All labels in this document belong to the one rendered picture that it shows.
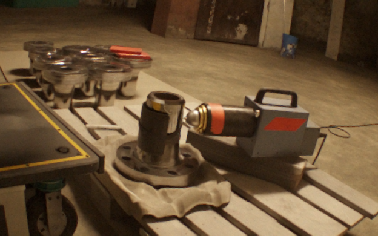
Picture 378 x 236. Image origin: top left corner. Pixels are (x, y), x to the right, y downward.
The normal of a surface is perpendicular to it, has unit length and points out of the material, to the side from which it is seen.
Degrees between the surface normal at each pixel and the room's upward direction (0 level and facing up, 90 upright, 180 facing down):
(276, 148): 90
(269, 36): 90
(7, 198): 90
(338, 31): 90
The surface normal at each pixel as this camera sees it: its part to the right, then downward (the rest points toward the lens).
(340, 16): -0.80, 0.05
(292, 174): -0.49, 0.19
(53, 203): 0.68, 0.33
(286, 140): 0.29, 0.34
